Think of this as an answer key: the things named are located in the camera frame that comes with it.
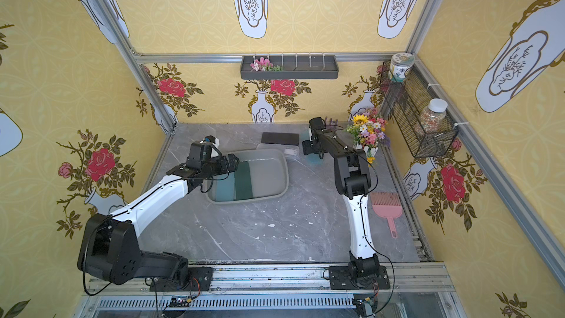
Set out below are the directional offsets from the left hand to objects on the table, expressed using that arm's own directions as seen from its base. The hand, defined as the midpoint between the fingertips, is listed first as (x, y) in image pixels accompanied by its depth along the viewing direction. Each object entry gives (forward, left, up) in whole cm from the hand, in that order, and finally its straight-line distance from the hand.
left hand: (222, 160), depth 89 cm
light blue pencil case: (+8, -40, -12) cm, 43 cm away
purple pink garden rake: (+14, -46, +6) cm, 48 cm away
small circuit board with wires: (-45, +10, -17) cm, 49 cm away
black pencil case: (+23, -24, -13) cm, 36 cm away
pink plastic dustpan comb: (-16, -67, -12) cm, 70 cm away
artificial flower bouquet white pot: (+12, -61, +4) cm, 62 cm away
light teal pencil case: (-6, 0, -12) cm, 14 cm away
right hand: (+17, -44, -13) cm, 49 cm away
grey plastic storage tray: (+1, -14, -13) cm, 20 cm away
